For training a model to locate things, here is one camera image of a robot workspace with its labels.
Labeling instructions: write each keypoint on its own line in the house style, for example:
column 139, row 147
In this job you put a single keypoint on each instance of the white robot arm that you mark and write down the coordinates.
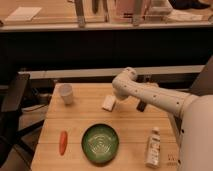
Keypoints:
column 196, row 113

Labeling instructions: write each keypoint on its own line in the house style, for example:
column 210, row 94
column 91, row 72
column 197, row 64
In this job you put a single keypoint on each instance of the black eraser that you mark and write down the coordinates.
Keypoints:
column 141, row 106

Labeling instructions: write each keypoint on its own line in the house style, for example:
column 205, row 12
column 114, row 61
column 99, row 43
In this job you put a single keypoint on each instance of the white sponge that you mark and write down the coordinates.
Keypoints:
column 109, row 102

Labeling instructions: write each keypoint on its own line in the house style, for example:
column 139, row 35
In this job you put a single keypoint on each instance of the white paper sheet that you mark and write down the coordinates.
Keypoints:
column 23, row 14

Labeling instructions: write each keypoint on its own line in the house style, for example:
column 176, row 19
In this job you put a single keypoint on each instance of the white paper cup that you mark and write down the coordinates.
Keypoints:
column 66, row 93

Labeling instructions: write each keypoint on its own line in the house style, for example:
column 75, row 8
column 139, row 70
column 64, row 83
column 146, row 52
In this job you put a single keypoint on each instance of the green bowl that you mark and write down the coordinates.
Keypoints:
column 100, row 143

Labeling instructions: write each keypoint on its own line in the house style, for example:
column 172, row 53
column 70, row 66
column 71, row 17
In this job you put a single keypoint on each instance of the white plastic bottle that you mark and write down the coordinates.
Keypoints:
column 153, row 149

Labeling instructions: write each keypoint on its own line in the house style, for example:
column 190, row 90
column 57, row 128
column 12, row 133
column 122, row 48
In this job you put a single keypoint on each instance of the black chair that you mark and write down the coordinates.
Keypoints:
column 10, row 112

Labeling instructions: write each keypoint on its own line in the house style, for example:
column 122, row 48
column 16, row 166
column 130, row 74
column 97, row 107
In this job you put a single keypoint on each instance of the orange carrot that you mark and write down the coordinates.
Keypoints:
column 63, row 142

